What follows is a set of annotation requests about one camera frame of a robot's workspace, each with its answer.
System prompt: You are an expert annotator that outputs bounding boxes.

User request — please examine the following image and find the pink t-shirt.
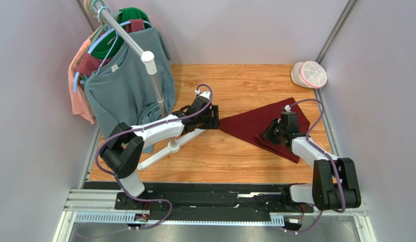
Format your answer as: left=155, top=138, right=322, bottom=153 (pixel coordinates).
left=68, top=38, right=95, bottom=124

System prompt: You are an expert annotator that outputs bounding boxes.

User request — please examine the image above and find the aluminium frame post right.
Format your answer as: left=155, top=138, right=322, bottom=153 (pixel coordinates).
left=316, top=0, right=359, bottom=64

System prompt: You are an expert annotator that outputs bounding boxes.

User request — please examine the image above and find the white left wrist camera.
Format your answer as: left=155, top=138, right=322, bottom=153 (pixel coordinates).
left=195, top=89, right=211, bottom=100

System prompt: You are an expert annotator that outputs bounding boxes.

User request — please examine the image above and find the blue-grey t-shirt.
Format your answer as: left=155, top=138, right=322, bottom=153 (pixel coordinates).
left=84, top=28, right=176, bottom=138

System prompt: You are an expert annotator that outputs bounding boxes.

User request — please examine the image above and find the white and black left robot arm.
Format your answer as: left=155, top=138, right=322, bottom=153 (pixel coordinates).
left=98, top=91, right=219, bottom=197

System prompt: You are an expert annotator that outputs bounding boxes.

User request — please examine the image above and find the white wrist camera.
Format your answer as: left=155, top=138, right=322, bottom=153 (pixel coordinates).
left=195, top=89, right=211, bottom=100
left=283, top=105, right=292, bottom=112

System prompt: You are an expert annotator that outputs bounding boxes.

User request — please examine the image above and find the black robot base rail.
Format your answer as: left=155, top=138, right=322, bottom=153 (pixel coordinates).
left=82, top=181, right=349, bottom=232

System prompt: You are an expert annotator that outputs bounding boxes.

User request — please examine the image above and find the silver and white clothes rack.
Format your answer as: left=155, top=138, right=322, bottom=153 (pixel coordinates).
left=84, top=1, right=205, bottom=170

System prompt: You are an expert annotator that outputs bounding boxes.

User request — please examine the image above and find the light blue clothes hanger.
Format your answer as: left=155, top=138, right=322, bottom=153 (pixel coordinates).
left=72, top=1, right=153, bottom=93

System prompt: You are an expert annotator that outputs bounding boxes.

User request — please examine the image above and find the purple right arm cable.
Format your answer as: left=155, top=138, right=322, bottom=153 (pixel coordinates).
left=283, top=98, right=347, bottom=234

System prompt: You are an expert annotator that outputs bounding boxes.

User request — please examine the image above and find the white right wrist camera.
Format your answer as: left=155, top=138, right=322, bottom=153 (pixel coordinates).
left=283, top=105, right=292, bottom=112

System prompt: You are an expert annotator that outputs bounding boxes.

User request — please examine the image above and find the white and pink mesh bag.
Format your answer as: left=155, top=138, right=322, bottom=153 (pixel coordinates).
left=291, top=60, right=328, bottom=89

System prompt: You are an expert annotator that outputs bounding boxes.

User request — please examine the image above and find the green t-shirt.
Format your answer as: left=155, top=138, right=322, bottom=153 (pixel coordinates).
left=90, top=7, right=152, bottom=60

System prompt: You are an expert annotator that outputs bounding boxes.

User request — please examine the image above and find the dark red t-shirt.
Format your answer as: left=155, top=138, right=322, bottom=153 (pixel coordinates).
left=76, top=19, right=145, bottom=77

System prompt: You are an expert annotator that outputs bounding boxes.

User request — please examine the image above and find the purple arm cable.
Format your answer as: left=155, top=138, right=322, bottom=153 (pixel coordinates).
left=73, top=84, right=214, bottom=239
left=283, top=98, right=347, bottom=234

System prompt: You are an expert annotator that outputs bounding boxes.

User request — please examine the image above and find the dark red cloth napkin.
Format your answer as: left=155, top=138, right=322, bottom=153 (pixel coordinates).
left=219, top=98, right=300, bottom=163

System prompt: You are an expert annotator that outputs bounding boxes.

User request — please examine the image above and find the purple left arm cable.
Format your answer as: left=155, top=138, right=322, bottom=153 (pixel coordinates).
left=73, top=84, right=214, bottom=239

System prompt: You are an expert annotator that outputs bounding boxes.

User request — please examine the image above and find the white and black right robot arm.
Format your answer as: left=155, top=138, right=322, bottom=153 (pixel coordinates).
left=261, top=111, right=362, bottom=212

